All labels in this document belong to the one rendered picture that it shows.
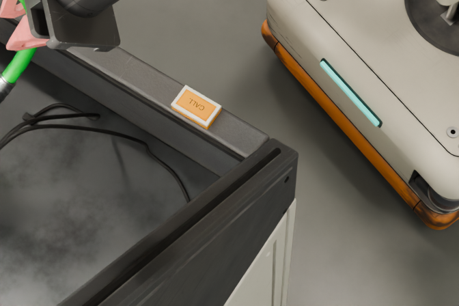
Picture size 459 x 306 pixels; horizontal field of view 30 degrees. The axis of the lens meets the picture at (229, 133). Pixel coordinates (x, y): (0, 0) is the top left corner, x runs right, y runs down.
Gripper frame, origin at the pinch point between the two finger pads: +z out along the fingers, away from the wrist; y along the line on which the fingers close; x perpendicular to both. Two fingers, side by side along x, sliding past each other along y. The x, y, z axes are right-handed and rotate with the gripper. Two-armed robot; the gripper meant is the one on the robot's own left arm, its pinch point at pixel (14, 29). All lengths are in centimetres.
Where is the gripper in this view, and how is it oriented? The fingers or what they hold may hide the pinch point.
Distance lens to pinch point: 76.4
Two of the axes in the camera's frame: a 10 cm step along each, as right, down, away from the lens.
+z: -7.0, 3.0, 6.5
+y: 2.4, 9.5, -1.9
